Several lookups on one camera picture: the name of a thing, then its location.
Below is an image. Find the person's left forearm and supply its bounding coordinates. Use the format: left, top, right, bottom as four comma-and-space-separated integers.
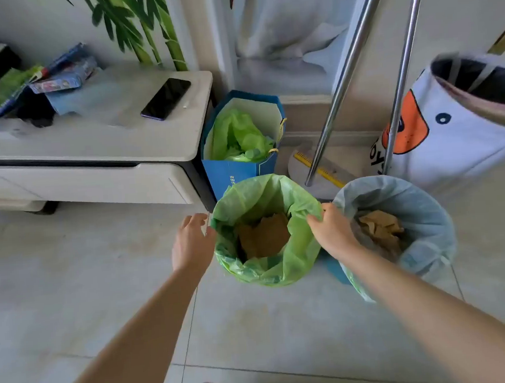
38, 264, 212, 383

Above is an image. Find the pale blue trash bag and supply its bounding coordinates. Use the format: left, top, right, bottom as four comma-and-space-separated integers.
330, 170, 462, 307

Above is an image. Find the green bamboo wall decal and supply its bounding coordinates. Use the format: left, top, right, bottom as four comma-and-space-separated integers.
61, 0, 189, 80

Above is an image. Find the white laundry bag orange print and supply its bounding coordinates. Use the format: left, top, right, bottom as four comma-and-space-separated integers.
363, 50, 505, 204

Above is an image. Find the brown crumpled paper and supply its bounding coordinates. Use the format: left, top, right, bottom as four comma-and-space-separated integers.
351, 208, 407, 266
236, 212, 293, 261

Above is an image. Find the person's right forearm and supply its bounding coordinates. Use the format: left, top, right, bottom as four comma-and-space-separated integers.
337, 234, 505, 383

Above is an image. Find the blue printed packet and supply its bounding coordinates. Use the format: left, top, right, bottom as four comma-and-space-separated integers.
28, 58, 99, 96

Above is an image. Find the person's left hand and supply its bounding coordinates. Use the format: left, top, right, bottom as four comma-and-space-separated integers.
169, 212, 219, 276

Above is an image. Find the yellow ruler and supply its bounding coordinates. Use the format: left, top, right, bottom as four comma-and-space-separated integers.
293, 148, 346, 191

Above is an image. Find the black smartphone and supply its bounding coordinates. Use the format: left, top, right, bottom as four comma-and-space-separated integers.
138, 76, 195, 123

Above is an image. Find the crumpled green plastic bag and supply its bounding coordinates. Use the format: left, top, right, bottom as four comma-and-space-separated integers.
207, 107, 277, 165

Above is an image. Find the green trash bag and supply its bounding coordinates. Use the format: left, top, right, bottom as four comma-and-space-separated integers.
207, 171, 329, 292

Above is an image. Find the blue trash bin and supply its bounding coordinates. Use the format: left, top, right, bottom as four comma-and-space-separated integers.
324, 254, 353, 287

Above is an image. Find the person's right hand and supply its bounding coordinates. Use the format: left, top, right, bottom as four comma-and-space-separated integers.
306, 201, 364, 264

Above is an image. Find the white curtain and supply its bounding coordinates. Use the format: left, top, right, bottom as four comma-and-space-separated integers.
230, 0, 377, 101

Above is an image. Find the blue paper gift bag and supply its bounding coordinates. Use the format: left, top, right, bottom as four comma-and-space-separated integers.
196, 87, 292, 202

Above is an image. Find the white low cabinet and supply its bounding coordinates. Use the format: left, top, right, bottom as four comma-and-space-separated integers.
0, 56, 222, 219

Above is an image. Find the white flat board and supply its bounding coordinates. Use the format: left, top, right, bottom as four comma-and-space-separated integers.
286, 144, 358, 203

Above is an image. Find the green packet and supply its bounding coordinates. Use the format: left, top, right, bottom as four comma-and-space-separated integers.
0, 66, 47, 107

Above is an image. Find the chrome metal pole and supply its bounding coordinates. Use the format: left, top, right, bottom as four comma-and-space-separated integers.
292, 0, 406, 188
370, 0, 442, 176

